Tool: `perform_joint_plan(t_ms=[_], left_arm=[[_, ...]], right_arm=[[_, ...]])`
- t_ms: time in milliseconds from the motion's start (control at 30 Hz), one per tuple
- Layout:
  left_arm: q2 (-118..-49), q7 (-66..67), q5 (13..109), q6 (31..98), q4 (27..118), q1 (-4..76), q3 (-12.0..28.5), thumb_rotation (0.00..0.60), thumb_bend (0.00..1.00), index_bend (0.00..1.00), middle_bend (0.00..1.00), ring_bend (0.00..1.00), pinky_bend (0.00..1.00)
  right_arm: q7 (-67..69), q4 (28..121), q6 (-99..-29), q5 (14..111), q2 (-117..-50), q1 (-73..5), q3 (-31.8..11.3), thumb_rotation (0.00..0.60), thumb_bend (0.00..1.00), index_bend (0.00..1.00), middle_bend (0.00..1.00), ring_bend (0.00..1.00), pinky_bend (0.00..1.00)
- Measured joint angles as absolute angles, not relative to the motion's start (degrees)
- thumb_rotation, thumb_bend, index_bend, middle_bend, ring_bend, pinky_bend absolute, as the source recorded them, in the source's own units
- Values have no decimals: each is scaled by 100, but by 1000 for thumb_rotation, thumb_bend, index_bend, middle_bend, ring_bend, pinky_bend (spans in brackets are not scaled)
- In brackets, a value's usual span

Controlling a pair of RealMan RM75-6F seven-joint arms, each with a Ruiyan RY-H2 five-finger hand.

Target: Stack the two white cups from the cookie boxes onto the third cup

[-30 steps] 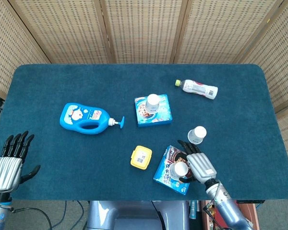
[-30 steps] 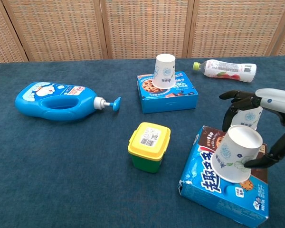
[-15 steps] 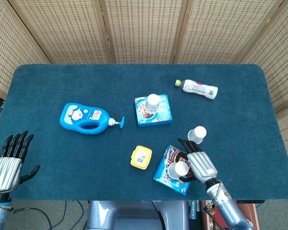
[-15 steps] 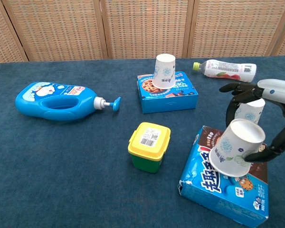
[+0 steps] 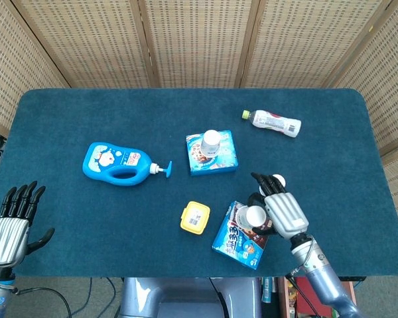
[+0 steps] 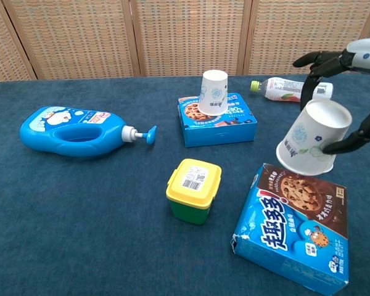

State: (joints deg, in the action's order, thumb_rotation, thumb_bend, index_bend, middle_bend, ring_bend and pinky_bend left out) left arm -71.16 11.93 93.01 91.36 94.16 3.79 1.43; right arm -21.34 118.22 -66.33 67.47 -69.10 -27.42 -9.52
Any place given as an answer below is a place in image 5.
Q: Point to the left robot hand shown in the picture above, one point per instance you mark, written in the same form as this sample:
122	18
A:
6	236

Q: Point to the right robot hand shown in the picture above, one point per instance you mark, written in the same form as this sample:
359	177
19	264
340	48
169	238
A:
285	212

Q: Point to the white paper cup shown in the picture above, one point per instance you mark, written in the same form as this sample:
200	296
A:
210	142
255	215
281	180

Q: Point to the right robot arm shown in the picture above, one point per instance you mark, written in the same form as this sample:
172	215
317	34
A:
321	281

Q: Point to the large blue cookie box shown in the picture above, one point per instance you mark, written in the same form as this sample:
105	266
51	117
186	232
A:
235	245

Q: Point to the small blue cookie box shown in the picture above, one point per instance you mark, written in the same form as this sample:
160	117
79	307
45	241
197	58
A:
224	159

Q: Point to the red box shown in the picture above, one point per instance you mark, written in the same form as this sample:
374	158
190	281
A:
300	298

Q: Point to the plastic bottle green cap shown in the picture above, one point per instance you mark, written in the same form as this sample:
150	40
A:
275	122

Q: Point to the yellow lid green container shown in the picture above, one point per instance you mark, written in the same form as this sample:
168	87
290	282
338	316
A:
195	218

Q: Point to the blue table mat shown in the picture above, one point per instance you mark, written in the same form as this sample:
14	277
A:
119	232

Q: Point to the blue detergent pump bottle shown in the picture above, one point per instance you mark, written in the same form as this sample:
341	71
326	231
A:
103	164

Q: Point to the grey robot torso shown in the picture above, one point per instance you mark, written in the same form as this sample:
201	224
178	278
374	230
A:
185	298

